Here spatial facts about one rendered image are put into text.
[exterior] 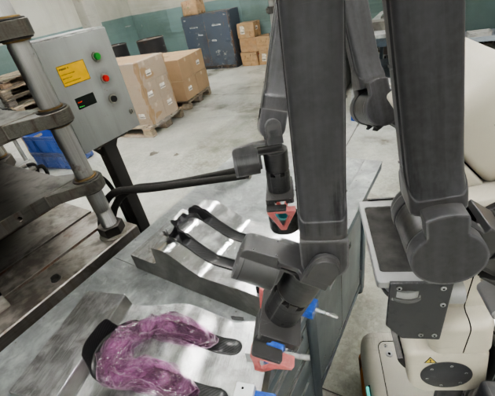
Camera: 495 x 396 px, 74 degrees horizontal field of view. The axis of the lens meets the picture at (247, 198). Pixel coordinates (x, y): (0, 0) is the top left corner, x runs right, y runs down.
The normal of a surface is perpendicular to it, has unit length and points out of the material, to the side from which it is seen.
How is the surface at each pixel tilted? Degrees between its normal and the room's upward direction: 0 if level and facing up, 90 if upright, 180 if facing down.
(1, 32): 90
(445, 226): 90
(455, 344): 90
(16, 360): 0
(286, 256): 27
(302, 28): 90
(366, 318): 0
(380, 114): 72
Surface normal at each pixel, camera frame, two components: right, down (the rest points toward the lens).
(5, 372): -0.17, -0.82
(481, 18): -0.45, 0.56
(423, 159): -0.21, 0.53
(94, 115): 0.84, 0.17
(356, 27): -0.01, 0.28
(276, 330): 0.30, -0.76
